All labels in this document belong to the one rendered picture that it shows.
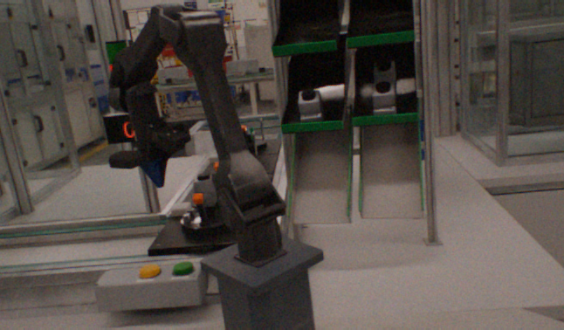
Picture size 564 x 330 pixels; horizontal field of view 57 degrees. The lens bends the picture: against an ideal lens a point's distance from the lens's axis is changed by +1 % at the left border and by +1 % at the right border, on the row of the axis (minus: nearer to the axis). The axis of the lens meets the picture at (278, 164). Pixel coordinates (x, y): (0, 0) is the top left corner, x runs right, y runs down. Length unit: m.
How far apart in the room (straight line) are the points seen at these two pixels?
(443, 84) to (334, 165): 1.18
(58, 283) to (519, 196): 1.36
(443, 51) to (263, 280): 1.66
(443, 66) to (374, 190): 1.20
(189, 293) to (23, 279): 0.38
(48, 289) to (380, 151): 0.78
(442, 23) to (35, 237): 1.67
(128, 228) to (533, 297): 0.95
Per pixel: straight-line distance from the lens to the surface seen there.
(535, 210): 1.85
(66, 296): 1.22
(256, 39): 8.48
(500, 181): 1.78
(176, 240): 1.19
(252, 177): 0.79
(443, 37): 2.26
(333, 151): 1.19
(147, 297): 1.07
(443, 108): 2.29
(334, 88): 1.19
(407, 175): 1.16
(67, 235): 1.48
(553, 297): 1.12
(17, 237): 1.55
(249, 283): 0.76
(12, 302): 1.29
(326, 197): 1.13
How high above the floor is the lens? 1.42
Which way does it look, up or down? 15 degrees down
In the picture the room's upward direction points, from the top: 7 degrees counter-clockwise
